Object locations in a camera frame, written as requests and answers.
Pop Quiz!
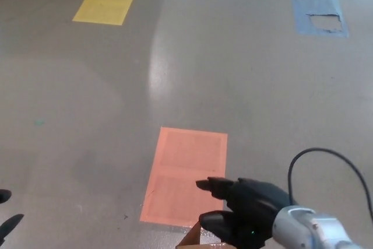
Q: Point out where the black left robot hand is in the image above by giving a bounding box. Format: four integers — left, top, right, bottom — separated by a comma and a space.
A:
0, 189, 25, 240

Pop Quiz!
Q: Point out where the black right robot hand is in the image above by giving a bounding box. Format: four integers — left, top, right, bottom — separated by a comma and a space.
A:
195, 176, 298, 249

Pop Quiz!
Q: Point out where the brown cardboard box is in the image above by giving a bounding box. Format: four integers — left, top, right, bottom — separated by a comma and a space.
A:
177, 220, 228, 249

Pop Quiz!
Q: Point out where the orange paper sheet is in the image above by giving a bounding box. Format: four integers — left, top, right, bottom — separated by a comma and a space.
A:
139, 127, 228, 228

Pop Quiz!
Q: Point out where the torn blue paper sheet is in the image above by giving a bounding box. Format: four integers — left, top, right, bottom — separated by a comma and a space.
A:
291, 0, 350, 39

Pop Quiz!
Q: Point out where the yellow paper sheet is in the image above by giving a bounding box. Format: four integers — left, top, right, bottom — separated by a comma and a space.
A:
72, 0, 139, 26

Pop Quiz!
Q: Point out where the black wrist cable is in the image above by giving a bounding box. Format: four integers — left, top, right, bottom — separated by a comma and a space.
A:
287, 147, 373, 224

